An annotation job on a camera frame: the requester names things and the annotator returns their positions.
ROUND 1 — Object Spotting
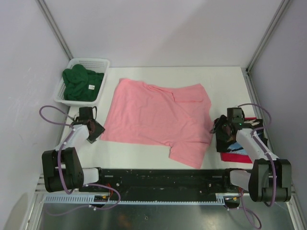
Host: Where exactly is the pink t-shirt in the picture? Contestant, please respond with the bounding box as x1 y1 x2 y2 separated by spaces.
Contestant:
101 79 213 169

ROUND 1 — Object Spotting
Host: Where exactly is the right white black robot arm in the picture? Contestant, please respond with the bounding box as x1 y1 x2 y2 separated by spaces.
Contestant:
211 115 292 206

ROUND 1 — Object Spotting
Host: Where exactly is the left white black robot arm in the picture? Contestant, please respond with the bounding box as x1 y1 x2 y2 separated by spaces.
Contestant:
42 119 105 194

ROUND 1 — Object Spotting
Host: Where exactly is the black printed folded t-shirt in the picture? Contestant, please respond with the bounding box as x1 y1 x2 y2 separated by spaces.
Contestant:
216 117 263 156

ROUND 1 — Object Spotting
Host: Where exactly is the white plastic basket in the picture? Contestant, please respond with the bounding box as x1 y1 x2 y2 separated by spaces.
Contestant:
53 57 110 107

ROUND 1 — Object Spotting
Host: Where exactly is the green t-shirt in basket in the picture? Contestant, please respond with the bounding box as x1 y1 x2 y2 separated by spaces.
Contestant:
62 64 105 102

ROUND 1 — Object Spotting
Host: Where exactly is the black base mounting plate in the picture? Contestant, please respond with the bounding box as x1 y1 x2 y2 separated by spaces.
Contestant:
79 169 251 195

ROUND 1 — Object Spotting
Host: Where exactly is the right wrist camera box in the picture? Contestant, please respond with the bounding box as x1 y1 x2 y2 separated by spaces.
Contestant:
227 107 245 123

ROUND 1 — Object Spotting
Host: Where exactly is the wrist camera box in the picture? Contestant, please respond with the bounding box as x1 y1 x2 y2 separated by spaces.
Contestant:
227 107 245 123
77 106 97 120

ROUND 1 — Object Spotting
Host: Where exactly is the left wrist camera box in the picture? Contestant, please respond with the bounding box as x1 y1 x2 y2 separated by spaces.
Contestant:
77 106 97 120

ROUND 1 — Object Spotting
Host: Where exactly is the white slotted cable duct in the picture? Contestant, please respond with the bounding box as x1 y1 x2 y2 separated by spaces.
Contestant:
43 193 242 206

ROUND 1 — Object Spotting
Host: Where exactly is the left aluminium frame post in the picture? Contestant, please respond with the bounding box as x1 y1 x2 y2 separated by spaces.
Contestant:
36 0 73 60

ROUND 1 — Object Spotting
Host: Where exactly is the aluminium frame post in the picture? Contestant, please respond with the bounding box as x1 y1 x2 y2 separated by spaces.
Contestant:
36 0 73 60
247 0 295 72

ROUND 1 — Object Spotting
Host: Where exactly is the right aluminium frame post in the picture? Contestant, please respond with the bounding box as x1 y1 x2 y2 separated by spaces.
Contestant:
247 0 295 72

